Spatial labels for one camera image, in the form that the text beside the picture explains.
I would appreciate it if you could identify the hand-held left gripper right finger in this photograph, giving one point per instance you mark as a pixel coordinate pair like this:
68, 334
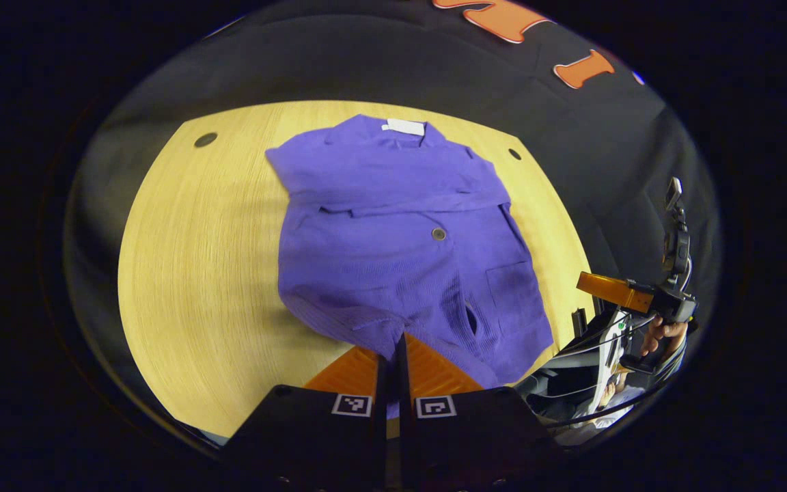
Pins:
404, 424

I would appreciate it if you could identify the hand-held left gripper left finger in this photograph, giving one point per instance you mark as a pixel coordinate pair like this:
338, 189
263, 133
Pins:
380, 424

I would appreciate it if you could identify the purple jacket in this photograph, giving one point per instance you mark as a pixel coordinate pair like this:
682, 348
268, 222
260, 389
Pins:
380, 225

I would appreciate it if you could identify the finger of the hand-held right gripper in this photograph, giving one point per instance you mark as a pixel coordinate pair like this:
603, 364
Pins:
612, 290

